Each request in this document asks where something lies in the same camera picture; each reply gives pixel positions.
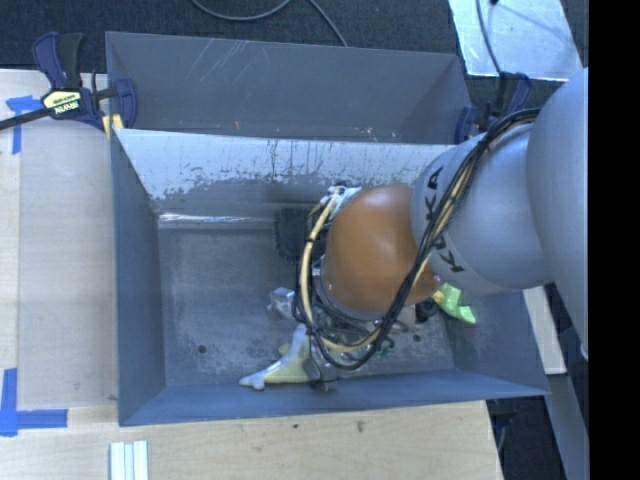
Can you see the clear plastic piece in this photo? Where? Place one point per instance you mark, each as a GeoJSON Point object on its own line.
{"type": "Point", "coordinates": [281, 302]}

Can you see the yellow-green and white toy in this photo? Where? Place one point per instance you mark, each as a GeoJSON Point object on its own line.
{"type": "Point", "coordinates": [285, 372]}

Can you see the light green toy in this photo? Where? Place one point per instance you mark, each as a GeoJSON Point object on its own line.
{"type": "Point", "coordinates": [452, 304]}

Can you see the grey metal bin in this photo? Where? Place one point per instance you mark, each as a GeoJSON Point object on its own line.
{"type": "Point", "coordinates": [220, 278]}

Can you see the pale wood board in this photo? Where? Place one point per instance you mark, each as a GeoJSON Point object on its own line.
{"type": "Point", "coordinates": [65, 268]}

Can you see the black cylinder on white bracket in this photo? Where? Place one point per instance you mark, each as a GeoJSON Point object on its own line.
{"type": "Point", "coordinates": [426, 311]}

